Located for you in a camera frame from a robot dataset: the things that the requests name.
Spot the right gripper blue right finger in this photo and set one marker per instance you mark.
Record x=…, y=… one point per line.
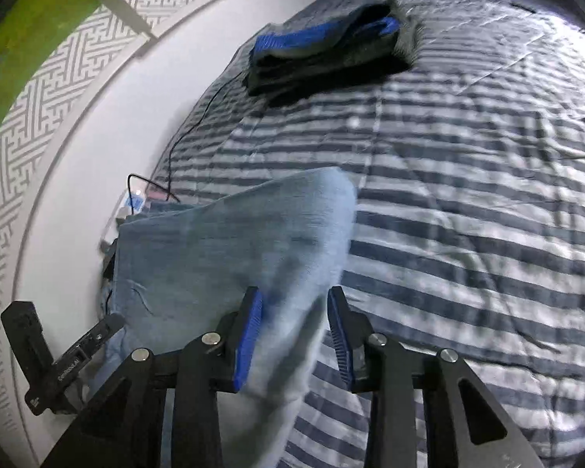
x=465, y=425

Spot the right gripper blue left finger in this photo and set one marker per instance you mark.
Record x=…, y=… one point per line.
x=122, y=424

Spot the light blue denim jeans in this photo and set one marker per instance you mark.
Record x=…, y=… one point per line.
x=179, y=269

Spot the white power strip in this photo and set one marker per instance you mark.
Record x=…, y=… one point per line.
x=128, y=204

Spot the striped blue white quilt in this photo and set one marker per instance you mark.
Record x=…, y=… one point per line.
x=470, y=171

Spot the folded blue grey garment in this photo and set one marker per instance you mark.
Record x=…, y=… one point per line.
x=367, y=45

